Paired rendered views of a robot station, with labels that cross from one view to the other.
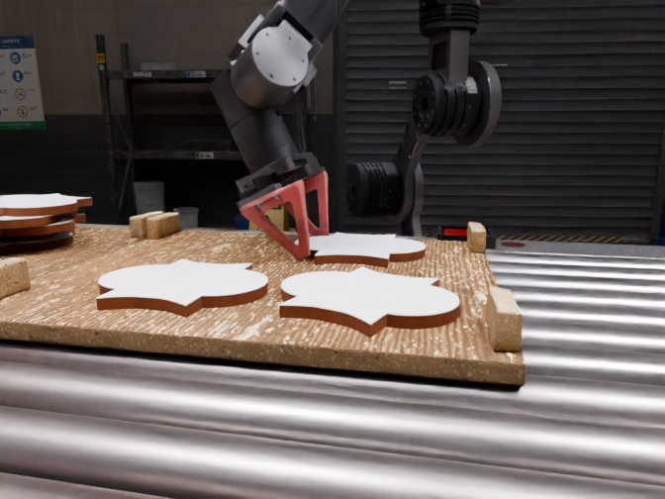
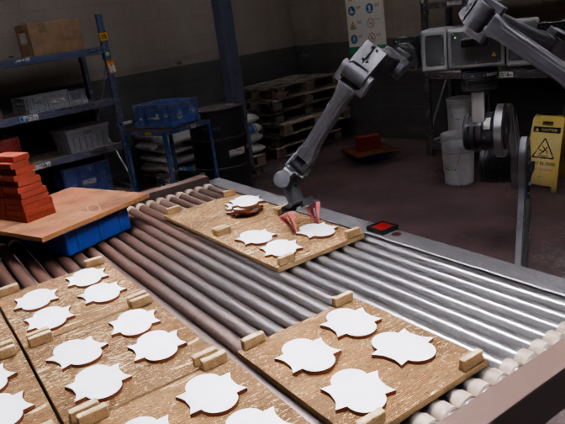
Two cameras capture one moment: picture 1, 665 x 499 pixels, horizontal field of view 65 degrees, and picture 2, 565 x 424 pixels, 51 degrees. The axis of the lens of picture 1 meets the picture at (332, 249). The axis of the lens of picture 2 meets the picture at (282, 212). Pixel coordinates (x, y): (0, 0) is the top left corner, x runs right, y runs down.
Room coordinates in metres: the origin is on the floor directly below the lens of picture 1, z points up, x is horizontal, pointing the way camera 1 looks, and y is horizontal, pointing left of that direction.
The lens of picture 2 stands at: (-0.81, -1.29, 1.63)
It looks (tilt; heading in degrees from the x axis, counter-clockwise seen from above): 18 degrees down; 46
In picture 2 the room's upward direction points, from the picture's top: 8 degrees counter-clockwise
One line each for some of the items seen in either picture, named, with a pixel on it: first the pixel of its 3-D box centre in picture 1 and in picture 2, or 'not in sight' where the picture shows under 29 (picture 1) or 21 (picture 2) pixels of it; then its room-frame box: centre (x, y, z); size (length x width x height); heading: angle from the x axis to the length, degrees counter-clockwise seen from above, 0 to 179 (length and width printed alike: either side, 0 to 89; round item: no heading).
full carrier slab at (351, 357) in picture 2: not in sight; (354, 352); (0.03, -0.59, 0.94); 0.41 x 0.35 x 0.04; 78
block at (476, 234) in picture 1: (476, 237); (352, 232); (0.58, -0.16, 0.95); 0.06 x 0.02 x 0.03; 169
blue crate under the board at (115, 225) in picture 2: not in sight; (74, 225); (0.13, 0.85, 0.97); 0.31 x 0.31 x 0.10; 10
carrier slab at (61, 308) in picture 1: (278, 276); (285, 237); (0.49, 0.05, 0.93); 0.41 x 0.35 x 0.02; 79
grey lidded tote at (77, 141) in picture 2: not in sight; (81, 136); (1.98, 4.36, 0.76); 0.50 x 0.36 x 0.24; 2
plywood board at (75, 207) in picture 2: not in sight; (59, 210); (0.12, 0.92, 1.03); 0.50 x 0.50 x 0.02; 10
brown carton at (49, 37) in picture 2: not in sight; (50, 38); (1.91, 4.37, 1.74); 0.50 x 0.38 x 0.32; 176
